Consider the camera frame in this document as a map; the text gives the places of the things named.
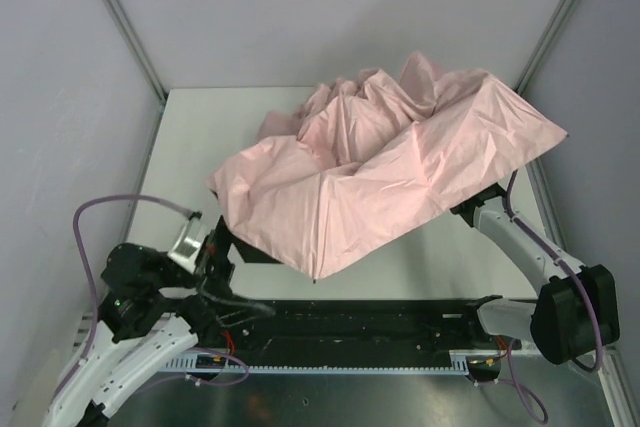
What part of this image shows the right aluminium corner post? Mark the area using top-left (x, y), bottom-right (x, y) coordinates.
top-left (514, 0), bottom-right (581, 96)

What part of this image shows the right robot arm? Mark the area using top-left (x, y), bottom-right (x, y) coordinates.
top-left (451, 184), bottom-right (620, 372)

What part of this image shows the left aluminium corner post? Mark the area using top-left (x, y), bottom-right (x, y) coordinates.
top-left (74, 0), bottom-right (169, 101)

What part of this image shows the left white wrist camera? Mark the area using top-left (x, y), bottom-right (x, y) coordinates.
top-left (167, 212), bottom-right (210, 274)

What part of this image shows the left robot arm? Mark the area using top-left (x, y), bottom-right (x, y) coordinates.
top-left (43, 215), bottom-right (238, 426)

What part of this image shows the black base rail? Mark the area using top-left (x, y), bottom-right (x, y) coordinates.
top-left (200, 299), bottom-right (509, 367)

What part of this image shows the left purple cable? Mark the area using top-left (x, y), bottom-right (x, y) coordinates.
top-left (52, 194), bottom-right (196, 398)

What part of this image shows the grey cable duct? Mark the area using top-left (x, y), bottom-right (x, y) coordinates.
top-left (164, 350), bottom-right (501, 378)

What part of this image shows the pink folding umbrella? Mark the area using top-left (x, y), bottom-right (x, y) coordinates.
top-left (207, 52), bottom-right (566, 280)

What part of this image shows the aluminium corner post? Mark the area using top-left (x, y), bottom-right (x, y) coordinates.
top-left (514, 0), bottom-right (581, 96)
top-left (74, 0), bottom-right (169, 101)

